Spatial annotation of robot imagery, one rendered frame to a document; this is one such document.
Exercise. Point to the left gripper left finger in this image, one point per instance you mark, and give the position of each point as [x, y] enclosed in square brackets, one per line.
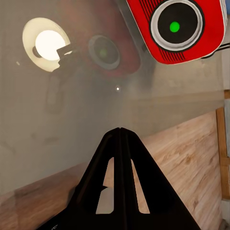
[80, 213]

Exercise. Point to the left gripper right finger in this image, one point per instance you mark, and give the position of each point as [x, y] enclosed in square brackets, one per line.
[167, 211]

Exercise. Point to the radio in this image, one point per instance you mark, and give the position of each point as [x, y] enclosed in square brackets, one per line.
[178, 31]

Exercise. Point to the coffee table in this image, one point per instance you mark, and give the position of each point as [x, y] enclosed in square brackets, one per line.
[72, 70]

